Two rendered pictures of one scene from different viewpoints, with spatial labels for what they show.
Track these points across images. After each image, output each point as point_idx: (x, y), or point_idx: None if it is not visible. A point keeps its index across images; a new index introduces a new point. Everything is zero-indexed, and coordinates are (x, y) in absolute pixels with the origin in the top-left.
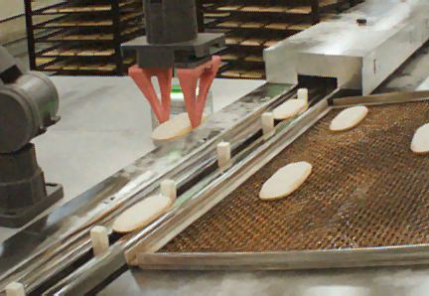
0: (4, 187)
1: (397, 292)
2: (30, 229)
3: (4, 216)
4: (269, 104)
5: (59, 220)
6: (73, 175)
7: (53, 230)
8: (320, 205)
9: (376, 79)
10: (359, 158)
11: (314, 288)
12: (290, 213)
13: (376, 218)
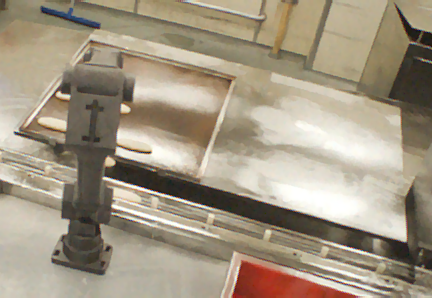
0: (103, 240)
1: (235, 129)
2: (153, 222)
3: (111, 250)
4: None
5: (140, 215)
6: (29, 238)
7: (153, 215)
8: (163, 138)
9: None
10: (119, 126)
11: (227, 142)
12: (168, 145)
13: (185, 127)
